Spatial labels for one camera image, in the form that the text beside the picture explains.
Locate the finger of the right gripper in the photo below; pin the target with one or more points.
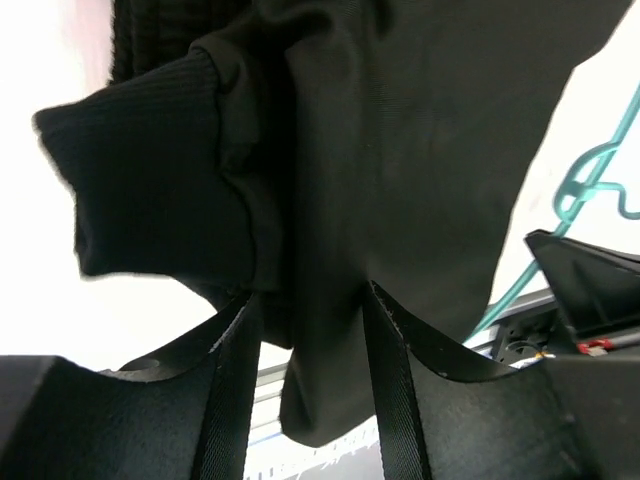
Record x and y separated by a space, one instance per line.
596 289

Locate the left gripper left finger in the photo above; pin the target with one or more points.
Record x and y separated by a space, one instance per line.
180 412

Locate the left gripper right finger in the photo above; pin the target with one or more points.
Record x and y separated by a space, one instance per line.
447 412

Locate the teal plastic hanger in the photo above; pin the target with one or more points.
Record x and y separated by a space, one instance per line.
580 184

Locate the black trousers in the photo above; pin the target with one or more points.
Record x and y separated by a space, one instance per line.
300 149

